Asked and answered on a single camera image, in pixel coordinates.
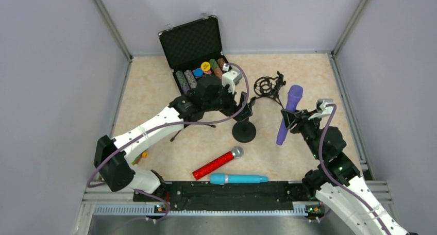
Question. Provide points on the black poker chip case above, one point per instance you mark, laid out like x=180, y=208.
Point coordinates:
x=188, y=45

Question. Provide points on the blue dealer button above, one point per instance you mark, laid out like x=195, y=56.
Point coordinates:
x=198, y=73

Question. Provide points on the red glitter microphone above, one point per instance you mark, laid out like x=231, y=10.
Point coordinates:
x=235, y=153

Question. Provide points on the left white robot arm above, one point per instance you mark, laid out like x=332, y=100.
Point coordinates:
x=114, y=157

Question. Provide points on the light blue microphone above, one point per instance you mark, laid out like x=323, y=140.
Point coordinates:
x=221, y=179

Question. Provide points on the green blue chip row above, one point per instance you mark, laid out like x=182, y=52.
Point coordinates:
x=182, y=81

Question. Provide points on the yellow big blind button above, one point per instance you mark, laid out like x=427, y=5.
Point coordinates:
x=205, y=66

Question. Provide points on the black round base mic stand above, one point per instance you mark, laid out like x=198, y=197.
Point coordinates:
x=244, y=131

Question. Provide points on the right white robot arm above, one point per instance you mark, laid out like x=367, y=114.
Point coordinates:
x=337, y=182

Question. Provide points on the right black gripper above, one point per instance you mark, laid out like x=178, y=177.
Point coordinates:
x=298, y=118

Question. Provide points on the black shock mount tripod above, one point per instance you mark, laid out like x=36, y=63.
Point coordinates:
x=269, y=87

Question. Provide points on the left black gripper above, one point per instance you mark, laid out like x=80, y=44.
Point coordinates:
x=239, y=107

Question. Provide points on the colourful toy blocks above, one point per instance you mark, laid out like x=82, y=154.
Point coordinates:
x=143, y=155

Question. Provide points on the green red chip row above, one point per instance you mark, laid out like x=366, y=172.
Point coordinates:
x=215, y=68

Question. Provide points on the purple microphone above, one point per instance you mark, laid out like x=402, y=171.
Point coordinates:
x=295, y=94

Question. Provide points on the orange black chip row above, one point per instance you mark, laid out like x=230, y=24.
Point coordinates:
x=224, y=66

